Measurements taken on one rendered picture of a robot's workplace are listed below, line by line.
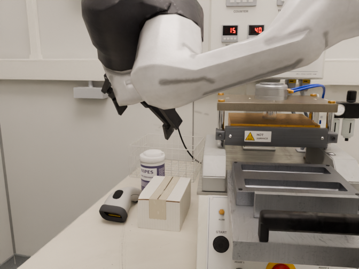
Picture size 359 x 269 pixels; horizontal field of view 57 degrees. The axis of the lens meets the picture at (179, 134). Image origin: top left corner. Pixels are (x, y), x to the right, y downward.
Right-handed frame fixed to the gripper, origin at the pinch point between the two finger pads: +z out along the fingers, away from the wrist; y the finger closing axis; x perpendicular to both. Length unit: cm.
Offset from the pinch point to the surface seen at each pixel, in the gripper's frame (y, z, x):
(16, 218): 78, 115, 45
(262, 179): -30.2, -11.3, 4.0
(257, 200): -30.8, -19.7, 10.7
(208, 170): -19.6, -2.0, 4.3
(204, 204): -22.2, 0.5, 10.7
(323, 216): -38.9, -25.8, 10.2
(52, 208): 59, 106, 30
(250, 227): -31.7, -20.2, 14.8
